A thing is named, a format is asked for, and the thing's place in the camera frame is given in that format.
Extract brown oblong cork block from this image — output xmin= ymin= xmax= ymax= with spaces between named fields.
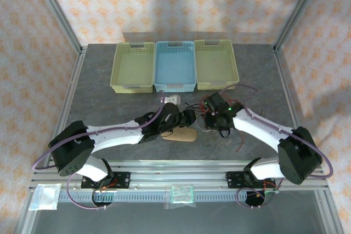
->
xmin=160 ymin=128 xmax=198 ymax=143

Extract green plastic basket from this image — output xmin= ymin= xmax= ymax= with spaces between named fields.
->
xmin=194 ymin=39 xmax=240 ymax=91
xmin=109 ymin=42 xmax=156 ymax=94

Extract blue plastic basket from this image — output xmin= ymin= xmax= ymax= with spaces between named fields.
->
xmin=153 ymin=41 xmax=197 ymax=93

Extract aluminium mounting rails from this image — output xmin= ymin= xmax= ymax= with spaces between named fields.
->
xmin=30 ymin=159 xmax=329 ymax=191

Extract clear green plastic bag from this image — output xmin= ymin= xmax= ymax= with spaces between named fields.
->
xmin=163 ymin=184 xmax=197 ymax=209

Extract white blue plastic packet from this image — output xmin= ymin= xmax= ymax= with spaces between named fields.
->
xmin=28 ymin=183 xmax=63 ymax=212

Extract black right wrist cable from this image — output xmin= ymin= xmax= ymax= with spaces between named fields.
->
xmin=218 ymin=125 xmax=231 ymax=139

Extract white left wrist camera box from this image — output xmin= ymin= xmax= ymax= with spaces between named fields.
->
xmin=164 ymin=94 xmax=182 ymax=106

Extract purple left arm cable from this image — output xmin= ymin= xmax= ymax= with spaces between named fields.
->
xmin=31 ymin=90 xmax=167 ymax=210

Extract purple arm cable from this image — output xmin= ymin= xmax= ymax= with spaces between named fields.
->
xmin=31 ymin=90 xmax=167 ymax=210
xmin=218 ymin=83 xmax=335 ymax=209

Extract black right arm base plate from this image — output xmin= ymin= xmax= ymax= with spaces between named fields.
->
xmin=224 ymin=170 xmax=276 ymax=190

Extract aluminium table side rail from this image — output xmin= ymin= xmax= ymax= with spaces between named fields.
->
xmin=48 ymin=46 xmax=88 ymax=168
xmin=273 ymin=44 xmax=313 ymax=168

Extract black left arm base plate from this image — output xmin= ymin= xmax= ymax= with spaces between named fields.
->
xmin=81 ymin=172 xmax=131 ymax=190

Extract red left base wire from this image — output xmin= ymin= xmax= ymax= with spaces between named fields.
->
xmin=101 ymin=178 xmax=119 ymax=191

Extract grey slotted cable duct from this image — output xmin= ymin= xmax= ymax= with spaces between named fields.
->
xmin=59 ymin=191 xmax=271 ymax=203

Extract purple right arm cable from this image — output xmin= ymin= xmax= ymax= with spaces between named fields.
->
xmin=218 ymin=83 xmax=335 ymax=209

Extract aluminium corner post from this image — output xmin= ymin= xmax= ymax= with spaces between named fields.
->
xmin=29 ymin=0 xmax=84 ymax=53
xmin=274 ymin=0 xmax=327 ymax=51

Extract aluminium frame leg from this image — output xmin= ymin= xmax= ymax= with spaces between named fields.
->
xmin=314 ymin=190 xmax=343 ymax=234
xmin=15 ymin=190 xmax=38 ymax=234

